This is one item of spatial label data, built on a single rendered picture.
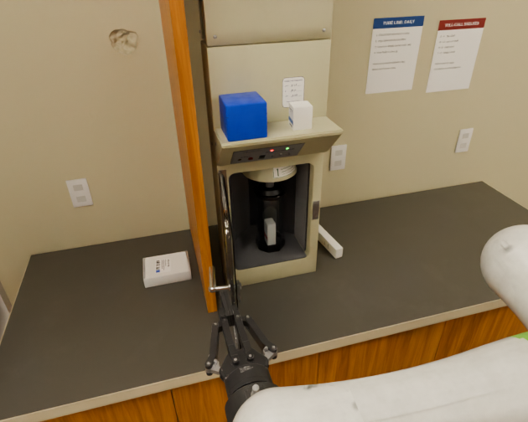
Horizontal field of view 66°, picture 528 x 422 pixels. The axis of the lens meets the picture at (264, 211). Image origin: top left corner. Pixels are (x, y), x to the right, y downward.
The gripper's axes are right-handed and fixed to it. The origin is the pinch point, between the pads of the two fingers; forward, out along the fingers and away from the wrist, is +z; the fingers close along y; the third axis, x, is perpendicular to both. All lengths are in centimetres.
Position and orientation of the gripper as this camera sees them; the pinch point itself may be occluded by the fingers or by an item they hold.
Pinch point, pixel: (227, 308)
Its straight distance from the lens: 82.4
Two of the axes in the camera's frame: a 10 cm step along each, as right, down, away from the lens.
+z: -2.7, -5.0, 8.2
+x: 0.2, 8.5, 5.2
